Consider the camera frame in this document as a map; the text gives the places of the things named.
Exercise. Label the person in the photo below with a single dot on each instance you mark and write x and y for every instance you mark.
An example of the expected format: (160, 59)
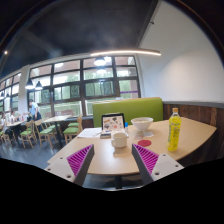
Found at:
(34, 110)
(4, 125)

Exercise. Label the small blue-capped bottle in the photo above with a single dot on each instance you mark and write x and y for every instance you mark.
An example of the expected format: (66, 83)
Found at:
(126, 126)

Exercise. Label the flat round red coaster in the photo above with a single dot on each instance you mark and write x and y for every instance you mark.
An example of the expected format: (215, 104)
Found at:
(144, 143)

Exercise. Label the black-framed picture tablet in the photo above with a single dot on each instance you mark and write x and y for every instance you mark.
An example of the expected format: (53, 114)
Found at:
(113, 122)

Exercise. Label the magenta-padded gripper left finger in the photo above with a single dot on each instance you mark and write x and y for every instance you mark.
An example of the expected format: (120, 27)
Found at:
(63, 166)

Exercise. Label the black-framed window wall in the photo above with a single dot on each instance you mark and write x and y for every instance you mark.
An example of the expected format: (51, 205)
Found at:
(66, 91)

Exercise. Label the green bench backrest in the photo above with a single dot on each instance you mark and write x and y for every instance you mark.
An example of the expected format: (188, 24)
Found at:
(133, 108)

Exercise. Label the group of green-seated wooden chairs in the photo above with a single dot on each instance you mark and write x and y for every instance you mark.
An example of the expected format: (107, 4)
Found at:
(45, 131)

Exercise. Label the white paper sheet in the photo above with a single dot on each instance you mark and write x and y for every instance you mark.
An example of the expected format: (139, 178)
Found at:
(88, 132)

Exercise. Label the yellow drink bottle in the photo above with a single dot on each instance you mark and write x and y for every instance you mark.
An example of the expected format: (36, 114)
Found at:
(174, 133)

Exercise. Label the wooden dining table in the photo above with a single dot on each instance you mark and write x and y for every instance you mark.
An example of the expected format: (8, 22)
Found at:
(56, 118)

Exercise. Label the white mug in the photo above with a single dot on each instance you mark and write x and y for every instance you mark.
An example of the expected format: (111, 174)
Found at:
(120, 140)

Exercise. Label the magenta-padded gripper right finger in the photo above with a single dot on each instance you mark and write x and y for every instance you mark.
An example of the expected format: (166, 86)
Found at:
(163, 165)

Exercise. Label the long linear ceiling lamp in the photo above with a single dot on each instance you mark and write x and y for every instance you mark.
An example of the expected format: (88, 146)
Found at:
(126, 52)

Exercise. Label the white bowl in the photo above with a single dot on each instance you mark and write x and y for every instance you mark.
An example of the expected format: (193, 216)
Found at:
(142, 124)

